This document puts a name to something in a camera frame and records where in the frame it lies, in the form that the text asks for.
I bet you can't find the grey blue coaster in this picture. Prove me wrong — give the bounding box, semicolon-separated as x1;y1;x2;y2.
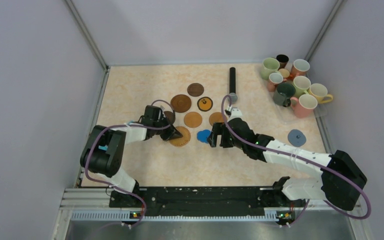
287;129;307;148

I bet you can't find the dark brown wooden coaster bottom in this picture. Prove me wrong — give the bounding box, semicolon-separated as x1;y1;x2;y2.
164;111;176;124

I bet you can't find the black microphone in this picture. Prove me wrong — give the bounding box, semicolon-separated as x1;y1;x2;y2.
229;67;238;104

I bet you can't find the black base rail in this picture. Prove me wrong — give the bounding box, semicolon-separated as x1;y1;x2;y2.
109;186;305;217

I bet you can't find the light wooden coaster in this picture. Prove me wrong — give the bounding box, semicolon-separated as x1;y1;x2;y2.
183;111;203;128
208;112;224;126

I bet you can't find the black cup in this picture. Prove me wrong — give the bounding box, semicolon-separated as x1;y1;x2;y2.
275;54;290;69

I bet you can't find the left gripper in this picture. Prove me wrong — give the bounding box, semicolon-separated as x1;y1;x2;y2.
153;114;182;141

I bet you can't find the dark green mug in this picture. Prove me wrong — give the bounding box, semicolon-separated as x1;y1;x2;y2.
272;82;296;108

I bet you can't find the blue flower coaster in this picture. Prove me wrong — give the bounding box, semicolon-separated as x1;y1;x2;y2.
196;129;211;144

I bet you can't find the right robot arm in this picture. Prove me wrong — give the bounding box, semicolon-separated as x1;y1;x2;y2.
207;118;371;211

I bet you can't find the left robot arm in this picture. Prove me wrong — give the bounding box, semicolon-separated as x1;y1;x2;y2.
79;105;183;207

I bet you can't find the small pink cup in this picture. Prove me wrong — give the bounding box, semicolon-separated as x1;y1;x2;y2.
267;72;284;92

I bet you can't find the pale green cup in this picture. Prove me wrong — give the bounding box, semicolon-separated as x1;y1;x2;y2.
292;75;312;98

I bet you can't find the brown ringed wooden coaster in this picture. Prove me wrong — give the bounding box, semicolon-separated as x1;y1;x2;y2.
170;94;192;113

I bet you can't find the woven rattan coaster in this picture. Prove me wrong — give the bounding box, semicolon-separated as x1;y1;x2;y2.
168;126;191;147

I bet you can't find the orange face coaster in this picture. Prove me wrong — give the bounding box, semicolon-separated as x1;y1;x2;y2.
197;96;214;112

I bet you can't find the yellow mug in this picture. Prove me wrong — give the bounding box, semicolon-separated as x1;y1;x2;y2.
308;83;334;104

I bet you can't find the turquoise cylinder tube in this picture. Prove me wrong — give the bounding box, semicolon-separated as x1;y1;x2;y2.
98;145;108;151

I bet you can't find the small yellow cup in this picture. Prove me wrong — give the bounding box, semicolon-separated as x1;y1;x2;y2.
278;68;291;80

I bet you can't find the light green mug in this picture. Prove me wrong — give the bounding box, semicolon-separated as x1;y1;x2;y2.
260;57;280;80

